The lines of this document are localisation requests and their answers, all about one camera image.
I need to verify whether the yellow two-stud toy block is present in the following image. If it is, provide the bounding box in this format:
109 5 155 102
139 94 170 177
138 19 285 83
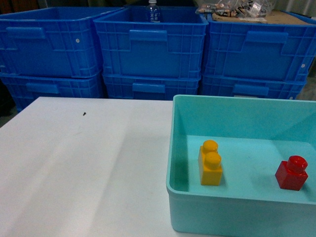
198 140 223 186

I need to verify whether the teal plastic box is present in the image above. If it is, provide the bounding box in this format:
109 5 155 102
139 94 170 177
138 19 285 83
166 95 316 237

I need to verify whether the red one-stud toy block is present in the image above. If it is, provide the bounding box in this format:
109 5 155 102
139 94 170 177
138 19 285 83
275 155 308 191

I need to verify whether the blue crate bottom middle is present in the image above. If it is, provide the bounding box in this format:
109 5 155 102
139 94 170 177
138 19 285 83
103 74 200 100

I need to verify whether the blue crate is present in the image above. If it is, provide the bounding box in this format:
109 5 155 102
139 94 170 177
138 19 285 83
0 7 119 78
93 6 208 79
103 74 200 100
198 75 305 100
0 72 104 112
201 11 316 82

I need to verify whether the blue crate bottom right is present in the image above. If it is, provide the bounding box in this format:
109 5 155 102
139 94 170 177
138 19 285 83
198 75 305 100

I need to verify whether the blue crate top middle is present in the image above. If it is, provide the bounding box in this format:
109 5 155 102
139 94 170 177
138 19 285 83
93 6 208 79

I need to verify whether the clear water bottle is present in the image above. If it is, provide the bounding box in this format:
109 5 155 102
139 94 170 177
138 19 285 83
146 0 161 23

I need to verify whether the blue crate top left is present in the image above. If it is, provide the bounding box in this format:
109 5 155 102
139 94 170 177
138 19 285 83
0 7 119 78

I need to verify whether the blue crate bottom left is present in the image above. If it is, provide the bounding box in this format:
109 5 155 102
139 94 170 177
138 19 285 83
0 72 104 112

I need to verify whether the blue crate top right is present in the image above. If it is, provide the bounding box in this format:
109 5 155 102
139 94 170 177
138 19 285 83
201 11 316 82

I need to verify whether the plastic bag of parts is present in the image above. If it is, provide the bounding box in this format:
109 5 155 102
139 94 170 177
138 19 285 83
196 0 276 18

